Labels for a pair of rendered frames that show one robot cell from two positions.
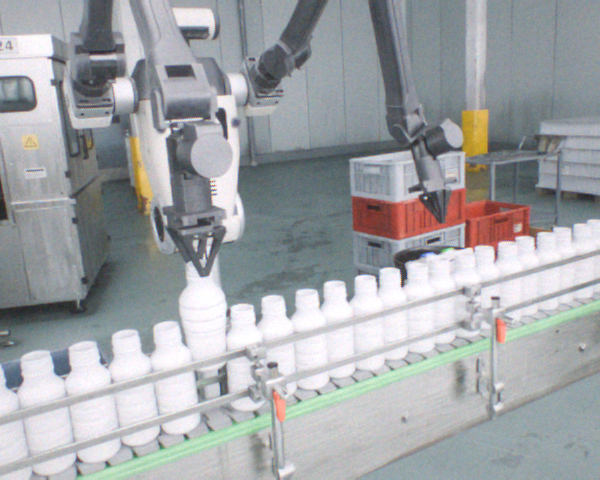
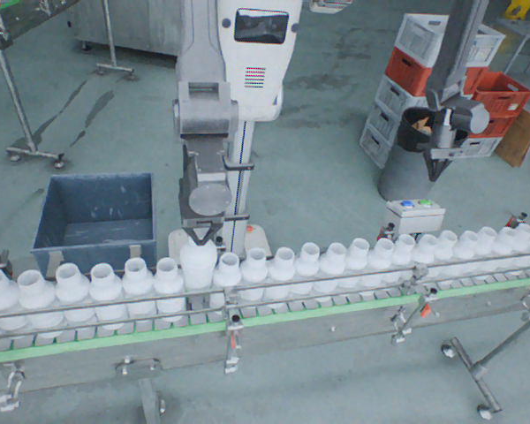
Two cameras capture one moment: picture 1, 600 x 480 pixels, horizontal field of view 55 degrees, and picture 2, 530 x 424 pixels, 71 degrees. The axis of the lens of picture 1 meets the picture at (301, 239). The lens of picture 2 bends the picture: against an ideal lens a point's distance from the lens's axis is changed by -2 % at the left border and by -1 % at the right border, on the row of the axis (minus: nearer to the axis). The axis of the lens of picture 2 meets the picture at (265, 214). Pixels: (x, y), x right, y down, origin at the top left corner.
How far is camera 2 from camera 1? 0.47 m
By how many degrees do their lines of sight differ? 30
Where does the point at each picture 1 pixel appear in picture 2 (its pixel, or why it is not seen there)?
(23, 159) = not seen: outside the picture
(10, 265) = (139, 18)
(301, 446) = (251, 336)
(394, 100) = (441, 70)
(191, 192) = not seen: hidden behind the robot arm
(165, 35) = (199, 41)
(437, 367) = (368, 308)
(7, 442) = (46, 319)
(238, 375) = (216, 297)
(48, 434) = (75, 315)
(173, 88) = (192, 112)
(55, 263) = (169, 26)
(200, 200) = not seen: hidden behind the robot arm
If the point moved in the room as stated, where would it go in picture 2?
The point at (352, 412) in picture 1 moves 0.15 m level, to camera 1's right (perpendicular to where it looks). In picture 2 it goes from (293, 325) to (355, 344)
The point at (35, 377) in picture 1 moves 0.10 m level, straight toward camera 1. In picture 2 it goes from (65, 286) to (56, 337)
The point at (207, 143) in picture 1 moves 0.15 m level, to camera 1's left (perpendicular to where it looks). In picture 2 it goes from (208, 191) to (102, 160)
